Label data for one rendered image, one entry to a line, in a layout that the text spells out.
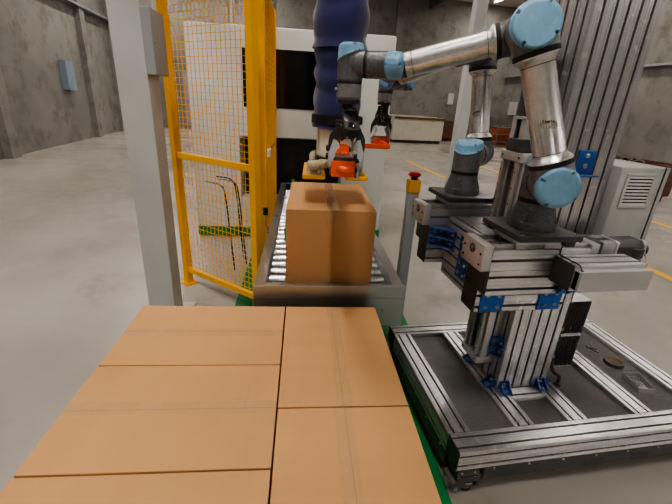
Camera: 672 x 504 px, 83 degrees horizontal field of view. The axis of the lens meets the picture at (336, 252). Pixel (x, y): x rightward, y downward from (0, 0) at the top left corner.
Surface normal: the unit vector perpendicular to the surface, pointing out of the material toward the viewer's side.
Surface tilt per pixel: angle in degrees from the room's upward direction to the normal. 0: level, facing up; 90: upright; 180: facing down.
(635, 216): 90
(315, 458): 0
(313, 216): 90
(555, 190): 97
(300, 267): 90
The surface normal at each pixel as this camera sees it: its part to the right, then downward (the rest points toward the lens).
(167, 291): 0.07, 0.37
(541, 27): -0.29, 0.22
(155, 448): 0.05, -0.93
